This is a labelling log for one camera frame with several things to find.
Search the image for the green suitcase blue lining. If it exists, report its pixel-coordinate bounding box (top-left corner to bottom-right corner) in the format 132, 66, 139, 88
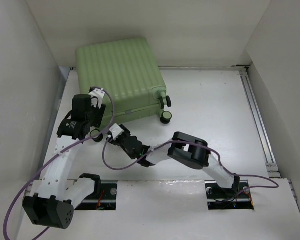
75, 37, 172, 131

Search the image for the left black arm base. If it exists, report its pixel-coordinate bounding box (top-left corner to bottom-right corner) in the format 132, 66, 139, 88
75, 181, 118, 211

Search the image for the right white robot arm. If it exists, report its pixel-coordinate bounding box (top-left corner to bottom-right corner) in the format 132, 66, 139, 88
108, 123, 240, 197

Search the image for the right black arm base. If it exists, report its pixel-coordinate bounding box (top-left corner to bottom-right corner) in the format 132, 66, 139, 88
205, 181, 254, 210

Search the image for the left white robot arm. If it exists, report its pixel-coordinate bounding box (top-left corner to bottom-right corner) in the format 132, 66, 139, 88
22, 92, 106, 230

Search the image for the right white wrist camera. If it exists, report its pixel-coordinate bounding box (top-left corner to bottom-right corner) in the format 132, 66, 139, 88
109, 123, 124, 141

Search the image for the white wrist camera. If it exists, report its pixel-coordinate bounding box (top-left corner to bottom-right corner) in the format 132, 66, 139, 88
109, 123, 124, 141
88, 87, 106, 109

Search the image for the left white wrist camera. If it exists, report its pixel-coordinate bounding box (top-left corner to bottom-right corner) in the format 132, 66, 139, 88
88, 87, 106, 109

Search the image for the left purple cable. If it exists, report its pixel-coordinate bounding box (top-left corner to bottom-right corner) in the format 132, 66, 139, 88
2, 86, 116, 240

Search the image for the aluminium table edge rail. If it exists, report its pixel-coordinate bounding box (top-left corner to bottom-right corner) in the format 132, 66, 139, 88
234, 65, 282, 179

